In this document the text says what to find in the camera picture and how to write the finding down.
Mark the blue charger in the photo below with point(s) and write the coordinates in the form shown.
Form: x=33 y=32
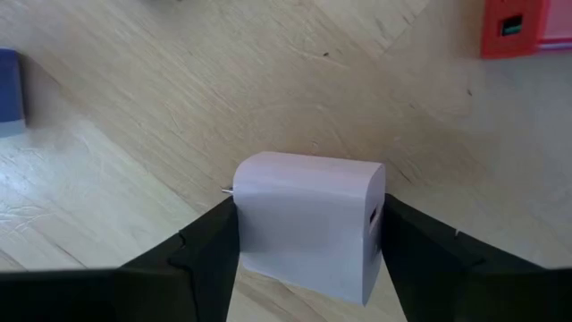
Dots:
x=10 y=89

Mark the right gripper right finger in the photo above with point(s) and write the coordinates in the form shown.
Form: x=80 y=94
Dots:
x=447 y=282

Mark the pink box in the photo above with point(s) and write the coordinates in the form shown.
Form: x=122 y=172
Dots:
x=558 y=22

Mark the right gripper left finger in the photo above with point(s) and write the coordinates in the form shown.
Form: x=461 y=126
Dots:
x=170 y=286

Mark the pale lavender wall charger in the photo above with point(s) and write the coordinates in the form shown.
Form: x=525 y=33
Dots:
x=304 y=223

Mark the red wall charger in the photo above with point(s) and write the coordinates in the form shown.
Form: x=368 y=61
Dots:
x=496 y=42

